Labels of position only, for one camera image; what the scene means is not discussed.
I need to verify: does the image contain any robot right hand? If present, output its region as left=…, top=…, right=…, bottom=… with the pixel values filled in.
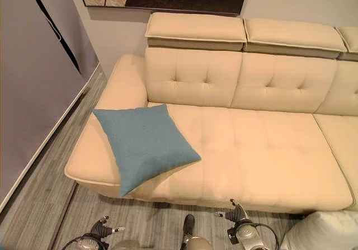
left=214, top=198, right=247, bottom=223

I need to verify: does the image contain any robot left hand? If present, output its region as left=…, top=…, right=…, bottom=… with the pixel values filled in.
left=93, top=215, right=126, bottom=239

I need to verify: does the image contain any cream leather sofa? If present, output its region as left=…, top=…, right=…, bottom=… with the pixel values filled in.
left=64, top=11, right=358, bottom=215

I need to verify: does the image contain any wide cream sofa headrest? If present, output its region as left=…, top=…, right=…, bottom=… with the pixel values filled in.
left=335, top=25, right=358, bottom=62
left=144, top=11, right=247, bottom=50
left=242, top=17, right=349, bottom=56

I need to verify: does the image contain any white cushion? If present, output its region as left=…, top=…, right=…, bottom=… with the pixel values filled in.
left=279, top=211, right=358, bottom=250

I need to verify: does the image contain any blue square cushion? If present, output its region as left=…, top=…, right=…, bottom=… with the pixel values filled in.
left=92, top=103, right=202, bottom=197

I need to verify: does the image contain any white baseboard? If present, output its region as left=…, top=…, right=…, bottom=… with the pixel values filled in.
left=0, top=62, right=101, bottom=209

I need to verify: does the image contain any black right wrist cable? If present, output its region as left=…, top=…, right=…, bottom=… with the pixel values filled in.
left=251, top=223, right=281, bottom=248

